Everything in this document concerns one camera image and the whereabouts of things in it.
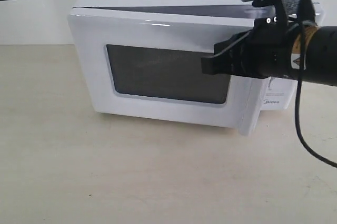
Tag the white microwave door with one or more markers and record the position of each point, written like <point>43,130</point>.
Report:
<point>149,65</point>

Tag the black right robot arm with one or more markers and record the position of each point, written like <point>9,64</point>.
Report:
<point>313,53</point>

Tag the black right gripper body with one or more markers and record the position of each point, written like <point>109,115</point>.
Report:
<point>266,52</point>

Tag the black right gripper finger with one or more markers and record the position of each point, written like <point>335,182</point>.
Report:
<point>225,62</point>
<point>232,42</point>

